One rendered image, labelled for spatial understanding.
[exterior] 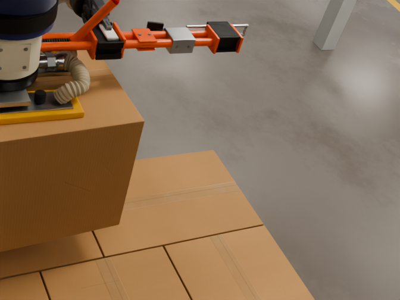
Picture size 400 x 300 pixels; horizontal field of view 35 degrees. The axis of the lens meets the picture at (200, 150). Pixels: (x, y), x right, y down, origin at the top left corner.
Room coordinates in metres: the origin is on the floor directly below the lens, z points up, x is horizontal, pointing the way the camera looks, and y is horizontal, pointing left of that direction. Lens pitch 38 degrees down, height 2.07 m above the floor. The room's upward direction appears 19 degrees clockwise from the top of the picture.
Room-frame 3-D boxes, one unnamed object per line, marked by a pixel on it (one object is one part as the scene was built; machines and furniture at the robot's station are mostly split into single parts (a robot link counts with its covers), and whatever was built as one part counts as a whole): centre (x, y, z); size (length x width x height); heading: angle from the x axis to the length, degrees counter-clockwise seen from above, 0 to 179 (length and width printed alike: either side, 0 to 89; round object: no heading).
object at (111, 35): (1.41, 0.32, 1.22); 0.07 x 0.03 x 0.01; 39
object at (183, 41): (1.53, 0.15, 1.20); 0.07 x 0.07 x 0.04; 37
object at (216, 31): (1.61, 0.04, 1.20); 0.08 x 0.07 x 0.05; 127
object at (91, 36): (1.40, 0.32, 1.20); 0.10 x 0.08 x 0.06; 37
